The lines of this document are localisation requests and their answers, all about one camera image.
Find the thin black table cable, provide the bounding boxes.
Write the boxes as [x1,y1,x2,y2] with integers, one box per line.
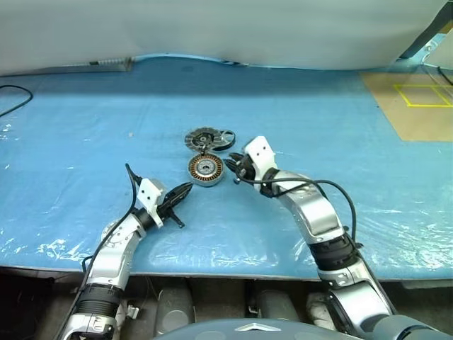
[0,84,33,118]

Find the white backdrop cloth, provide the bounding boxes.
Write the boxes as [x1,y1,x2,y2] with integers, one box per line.
[0,0,453,77]

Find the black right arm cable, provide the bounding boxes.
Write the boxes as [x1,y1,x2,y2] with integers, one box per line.
[235,178,362,249]

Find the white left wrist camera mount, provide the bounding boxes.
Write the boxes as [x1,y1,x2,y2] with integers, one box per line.
[138,178,167,227]

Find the brown cardboard sheet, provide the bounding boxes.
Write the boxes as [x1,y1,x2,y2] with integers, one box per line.
[359,69,453,142]

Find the grey power strip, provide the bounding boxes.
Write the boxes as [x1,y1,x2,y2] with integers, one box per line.
[88,56,134,73]

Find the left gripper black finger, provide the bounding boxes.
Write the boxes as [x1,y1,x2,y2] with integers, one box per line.
[168,210,186,229]
[168,182,195,205]

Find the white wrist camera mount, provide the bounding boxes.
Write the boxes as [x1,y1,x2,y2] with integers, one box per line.
[138,178,167,227]
[242,135,277,182]

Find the grey-blue robot torso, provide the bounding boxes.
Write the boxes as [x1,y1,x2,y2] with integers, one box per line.
[151,316,319,340]

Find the silver spoked rotor ring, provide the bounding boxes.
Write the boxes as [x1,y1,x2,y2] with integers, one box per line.
[212,127,236,152]

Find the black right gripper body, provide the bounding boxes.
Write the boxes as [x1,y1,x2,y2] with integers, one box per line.
[233,158,265,188]

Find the silver round motor housing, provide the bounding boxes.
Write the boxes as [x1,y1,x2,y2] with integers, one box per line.
[186,152,227,188]

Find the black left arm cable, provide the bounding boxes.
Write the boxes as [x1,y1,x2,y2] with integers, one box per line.
[72,162,142,295]

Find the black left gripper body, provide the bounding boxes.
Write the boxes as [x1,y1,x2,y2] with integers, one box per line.
[154,190,178,221]

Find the blue table mat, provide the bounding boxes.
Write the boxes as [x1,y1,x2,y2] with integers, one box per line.
[0,52,453,283]

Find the dark grey rounded shape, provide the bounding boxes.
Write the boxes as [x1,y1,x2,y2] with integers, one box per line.
[256,288,295,320]
[155,283,195,334]

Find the dark grey frame bar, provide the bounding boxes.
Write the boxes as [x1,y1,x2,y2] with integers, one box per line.
[398,0,453,61]

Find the white rounded shape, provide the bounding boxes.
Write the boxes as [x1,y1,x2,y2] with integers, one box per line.
[306,292,334,327]

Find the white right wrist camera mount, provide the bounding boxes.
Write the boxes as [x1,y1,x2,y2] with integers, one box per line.
[242,135,277,182]

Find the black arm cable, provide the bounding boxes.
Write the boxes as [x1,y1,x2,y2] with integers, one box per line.
[235,178,362,249]
[72,162,142,295]

